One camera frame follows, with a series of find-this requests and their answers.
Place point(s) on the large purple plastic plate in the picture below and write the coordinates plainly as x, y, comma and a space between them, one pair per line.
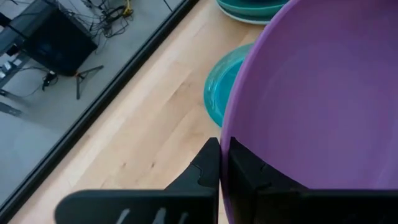
311, 93

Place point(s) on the large light blue plate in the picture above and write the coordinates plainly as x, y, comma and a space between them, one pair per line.
248, 21

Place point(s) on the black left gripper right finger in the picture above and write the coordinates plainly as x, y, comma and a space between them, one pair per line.
280, 205

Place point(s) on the large teal plastic plate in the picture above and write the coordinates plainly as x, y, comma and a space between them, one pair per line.
248, 11

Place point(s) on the cyan bowl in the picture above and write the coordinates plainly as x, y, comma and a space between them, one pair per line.
220, 87

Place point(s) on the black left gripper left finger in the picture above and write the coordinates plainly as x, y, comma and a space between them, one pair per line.
186, 205

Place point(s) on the black equipment box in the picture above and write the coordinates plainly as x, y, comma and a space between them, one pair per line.
59, 46

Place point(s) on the black metal table frame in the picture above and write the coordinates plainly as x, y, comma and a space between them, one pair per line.
93, 111

